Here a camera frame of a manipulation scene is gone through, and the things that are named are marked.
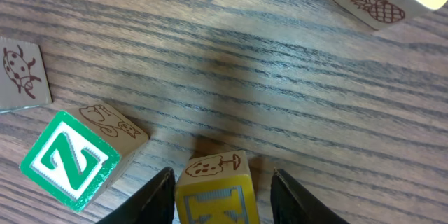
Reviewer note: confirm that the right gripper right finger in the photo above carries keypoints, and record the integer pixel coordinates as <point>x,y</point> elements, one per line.
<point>292,203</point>

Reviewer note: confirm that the white patterned block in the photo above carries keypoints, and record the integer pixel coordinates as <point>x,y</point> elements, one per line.
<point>24,83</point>

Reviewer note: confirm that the green Z block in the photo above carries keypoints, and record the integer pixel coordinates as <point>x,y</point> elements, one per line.
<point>82,152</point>

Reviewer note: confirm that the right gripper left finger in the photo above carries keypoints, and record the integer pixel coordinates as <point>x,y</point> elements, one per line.
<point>153,203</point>

